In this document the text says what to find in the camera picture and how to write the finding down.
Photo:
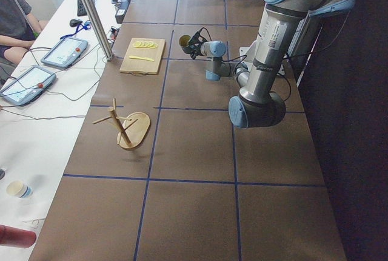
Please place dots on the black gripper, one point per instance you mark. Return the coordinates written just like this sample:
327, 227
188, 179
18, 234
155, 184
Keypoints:
196, 47

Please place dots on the dark teal mug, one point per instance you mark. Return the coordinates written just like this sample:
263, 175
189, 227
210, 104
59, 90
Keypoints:
184, 43

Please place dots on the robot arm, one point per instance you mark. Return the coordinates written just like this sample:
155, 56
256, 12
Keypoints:
257, 105

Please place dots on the wooden cup rack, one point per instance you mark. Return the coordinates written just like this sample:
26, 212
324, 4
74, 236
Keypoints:
132, 129

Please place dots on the paper cup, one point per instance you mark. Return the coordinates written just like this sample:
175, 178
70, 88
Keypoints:
19, 189

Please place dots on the white pillar with base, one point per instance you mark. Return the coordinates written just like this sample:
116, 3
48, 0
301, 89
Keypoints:
246, 52

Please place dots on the bamboo cutting board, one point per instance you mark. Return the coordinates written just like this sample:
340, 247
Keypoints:
140, 67

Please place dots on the yellow plastic knife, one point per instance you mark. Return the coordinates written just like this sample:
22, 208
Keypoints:
141, 58

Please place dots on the black box with label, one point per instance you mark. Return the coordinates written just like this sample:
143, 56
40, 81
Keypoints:
121, 9

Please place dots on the black computer mouse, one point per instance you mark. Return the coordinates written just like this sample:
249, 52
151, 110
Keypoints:
75, 22

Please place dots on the far teach pendant tablet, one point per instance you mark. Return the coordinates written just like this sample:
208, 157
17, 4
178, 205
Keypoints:
65, 53

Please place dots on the teach pendant tablet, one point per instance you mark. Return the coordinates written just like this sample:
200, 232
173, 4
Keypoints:
65, 53
28, 86

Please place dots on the near teach pendant tablet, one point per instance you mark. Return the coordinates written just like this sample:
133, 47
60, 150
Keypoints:
28, 86

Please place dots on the seated person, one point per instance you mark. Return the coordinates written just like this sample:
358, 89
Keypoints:
18, 29

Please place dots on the red bottle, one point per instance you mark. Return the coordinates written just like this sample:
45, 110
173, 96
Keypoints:
15, 237

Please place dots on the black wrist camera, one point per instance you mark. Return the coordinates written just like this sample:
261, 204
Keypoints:
197, 39

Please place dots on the blue lanyard badge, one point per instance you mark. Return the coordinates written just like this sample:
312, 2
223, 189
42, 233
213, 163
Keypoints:
84, 26

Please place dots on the aluminium frame post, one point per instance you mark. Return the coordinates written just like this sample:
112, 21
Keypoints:
98, 28

